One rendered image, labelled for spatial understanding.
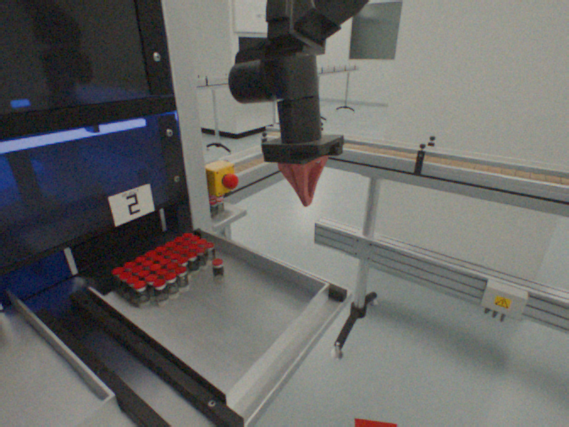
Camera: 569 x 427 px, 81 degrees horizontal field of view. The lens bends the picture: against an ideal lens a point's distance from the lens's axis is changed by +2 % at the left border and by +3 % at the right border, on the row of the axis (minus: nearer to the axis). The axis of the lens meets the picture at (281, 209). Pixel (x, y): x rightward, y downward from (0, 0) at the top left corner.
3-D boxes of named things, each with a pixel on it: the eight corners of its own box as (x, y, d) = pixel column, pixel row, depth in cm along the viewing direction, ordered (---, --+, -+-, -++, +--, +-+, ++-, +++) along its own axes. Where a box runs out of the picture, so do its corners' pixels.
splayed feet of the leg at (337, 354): (326, 355, 155) (328, 333, 149) (367, 296, 192) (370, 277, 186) (341, 363, 151) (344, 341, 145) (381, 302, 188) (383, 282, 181)
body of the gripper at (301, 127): (286, 146, 52) (281, 97, 49) (345, 147, 46) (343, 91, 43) (260, 157, 47) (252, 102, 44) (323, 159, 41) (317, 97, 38)
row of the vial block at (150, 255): (114, 291, 63) (109, 270, 61) (190, 248, 76) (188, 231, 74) (121, 295, 61) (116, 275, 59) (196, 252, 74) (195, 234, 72)
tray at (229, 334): (92, 302, 60) (87, 287, 58) (203, 241, 79) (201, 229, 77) (228, 413, 42) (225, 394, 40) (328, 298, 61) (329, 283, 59)
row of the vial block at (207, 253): (135, 305, 59) (129, 285, 57) (211, 258, 72) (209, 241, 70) (142, 310, 58) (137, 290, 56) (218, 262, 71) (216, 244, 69)
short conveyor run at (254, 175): (190, 230, 92) (182, 176, 85) (156, 215, 100) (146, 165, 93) (315, 166, 142) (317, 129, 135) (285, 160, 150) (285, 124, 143)
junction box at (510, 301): (479, 305, 120) (486, 285, 116) (481, 297, 124) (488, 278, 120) (519, 319, 114) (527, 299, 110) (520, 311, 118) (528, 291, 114)
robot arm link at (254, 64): (290, -22, 37) (328, 9, 44) (220, 2, 44) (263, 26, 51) (282, 91, 38) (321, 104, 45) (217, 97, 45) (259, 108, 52)
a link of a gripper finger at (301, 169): (294, 195, 55) (288, 138, 51) (332, 199, 50) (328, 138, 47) (269, 209, 50) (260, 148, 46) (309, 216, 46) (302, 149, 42)
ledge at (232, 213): (179, 219, 94) (179, 213, 93) (213, 202, 103) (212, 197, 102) (214, 232, 86) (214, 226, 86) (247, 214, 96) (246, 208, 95)
